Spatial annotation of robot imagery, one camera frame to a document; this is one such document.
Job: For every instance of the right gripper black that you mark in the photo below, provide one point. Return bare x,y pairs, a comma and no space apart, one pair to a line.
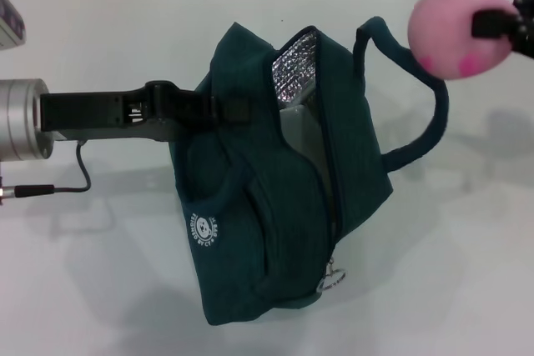
526,26

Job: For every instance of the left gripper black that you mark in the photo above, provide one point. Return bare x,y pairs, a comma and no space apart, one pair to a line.
92,112

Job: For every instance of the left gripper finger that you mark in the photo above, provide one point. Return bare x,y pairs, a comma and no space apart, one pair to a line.
225,111

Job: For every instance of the pink toy peach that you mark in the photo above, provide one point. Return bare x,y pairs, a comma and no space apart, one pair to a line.
442,31

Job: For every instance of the clear food container blue rim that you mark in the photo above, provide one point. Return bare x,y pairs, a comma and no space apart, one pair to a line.
300,131

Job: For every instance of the dark teal lunch bag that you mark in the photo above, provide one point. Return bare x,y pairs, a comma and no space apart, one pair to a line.
271,214

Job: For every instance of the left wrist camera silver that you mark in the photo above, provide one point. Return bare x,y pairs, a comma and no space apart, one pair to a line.
10,22

